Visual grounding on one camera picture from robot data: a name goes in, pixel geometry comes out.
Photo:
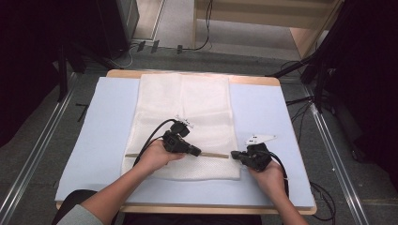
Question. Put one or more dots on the person's right hand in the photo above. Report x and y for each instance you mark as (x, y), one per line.
(272, 181)

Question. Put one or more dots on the white towel with tan stripe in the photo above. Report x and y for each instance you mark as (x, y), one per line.
(200, 100)

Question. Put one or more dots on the person's dark clothing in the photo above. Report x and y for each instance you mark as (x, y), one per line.
(187, 219)

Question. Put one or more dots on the black metal stand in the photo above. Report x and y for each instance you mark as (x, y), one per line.
(319, 81)
(62, 75)

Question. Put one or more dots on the metal floor rail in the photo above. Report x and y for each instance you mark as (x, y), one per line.
(37, 146)
(334, 156)

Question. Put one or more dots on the black cabinet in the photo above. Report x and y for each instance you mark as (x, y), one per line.
(120, 25)

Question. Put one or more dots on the wooden table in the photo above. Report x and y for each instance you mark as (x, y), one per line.
(125, 73)

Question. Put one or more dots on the light blue table mat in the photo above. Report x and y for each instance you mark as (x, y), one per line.
(103, 125)

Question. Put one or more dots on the person's left hand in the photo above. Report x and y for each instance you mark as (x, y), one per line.
(156, 156)

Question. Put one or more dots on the light wooden shelf unit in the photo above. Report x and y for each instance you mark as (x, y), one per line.
(266, 15)

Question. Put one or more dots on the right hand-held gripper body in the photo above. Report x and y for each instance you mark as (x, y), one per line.
(258, 156)

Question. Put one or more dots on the black curtain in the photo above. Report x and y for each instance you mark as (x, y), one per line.
(25, 62)
(369, 78)

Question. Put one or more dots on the dark cloth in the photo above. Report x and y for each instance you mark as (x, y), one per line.
(70, 200)

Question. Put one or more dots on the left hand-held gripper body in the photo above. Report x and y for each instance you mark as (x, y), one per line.
(175, 140)

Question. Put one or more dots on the person's grey sleeve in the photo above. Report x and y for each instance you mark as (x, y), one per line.
(79, 217)

